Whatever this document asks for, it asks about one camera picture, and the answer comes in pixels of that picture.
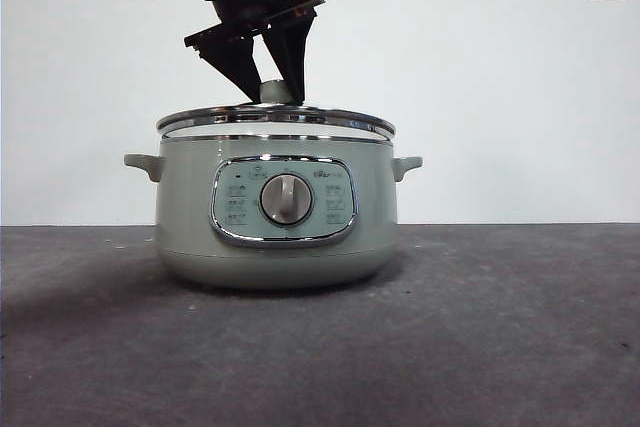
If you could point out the pale green electric pot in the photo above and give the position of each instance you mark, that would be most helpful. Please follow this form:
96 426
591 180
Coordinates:
280 257

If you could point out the glass lid with green knob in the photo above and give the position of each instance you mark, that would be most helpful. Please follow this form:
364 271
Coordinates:
280 118

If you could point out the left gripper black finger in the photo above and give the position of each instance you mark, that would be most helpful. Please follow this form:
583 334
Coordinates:
292 52
235 64

